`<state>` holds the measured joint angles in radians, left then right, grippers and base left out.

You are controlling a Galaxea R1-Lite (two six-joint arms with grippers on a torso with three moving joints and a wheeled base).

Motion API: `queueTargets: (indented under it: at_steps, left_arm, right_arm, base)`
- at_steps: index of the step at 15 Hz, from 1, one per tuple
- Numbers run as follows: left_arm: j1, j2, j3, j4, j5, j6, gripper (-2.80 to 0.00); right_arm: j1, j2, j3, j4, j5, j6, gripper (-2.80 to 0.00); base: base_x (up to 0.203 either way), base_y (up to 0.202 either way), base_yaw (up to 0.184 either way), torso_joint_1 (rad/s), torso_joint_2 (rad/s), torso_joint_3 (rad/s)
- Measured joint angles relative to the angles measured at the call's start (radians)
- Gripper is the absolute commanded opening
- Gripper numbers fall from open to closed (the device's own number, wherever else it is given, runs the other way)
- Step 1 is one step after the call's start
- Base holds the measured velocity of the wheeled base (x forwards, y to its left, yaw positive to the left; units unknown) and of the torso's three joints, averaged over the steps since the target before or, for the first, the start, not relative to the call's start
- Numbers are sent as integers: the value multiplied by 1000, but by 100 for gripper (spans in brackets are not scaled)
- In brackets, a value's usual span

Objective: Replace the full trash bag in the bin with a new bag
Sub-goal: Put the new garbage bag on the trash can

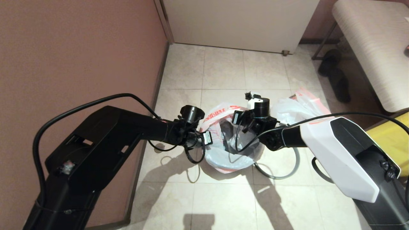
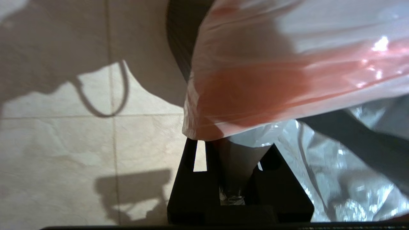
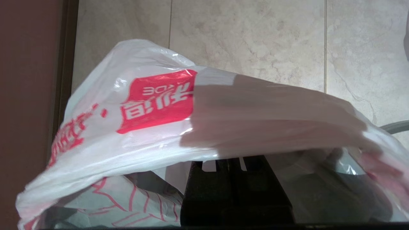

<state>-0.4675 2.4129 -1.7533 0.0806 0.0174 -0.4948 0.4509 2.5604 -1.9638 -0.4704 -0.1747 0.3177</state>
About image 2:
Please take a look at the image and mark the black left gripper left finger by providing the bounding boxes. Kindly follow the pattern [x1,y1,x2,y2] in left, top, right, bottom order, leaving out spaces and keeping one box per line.
[167,137,221,225]

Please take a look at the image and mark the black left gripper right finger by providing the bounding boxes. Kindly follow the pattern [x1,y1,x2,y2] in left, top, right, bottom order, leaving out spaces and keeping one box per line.
[245,143,315,223]

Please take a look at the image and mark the new white red-print plastic bag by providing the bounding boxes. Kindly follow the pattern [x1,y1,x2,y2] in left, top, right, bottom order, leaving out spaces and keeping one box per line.
[181,0,409,224]

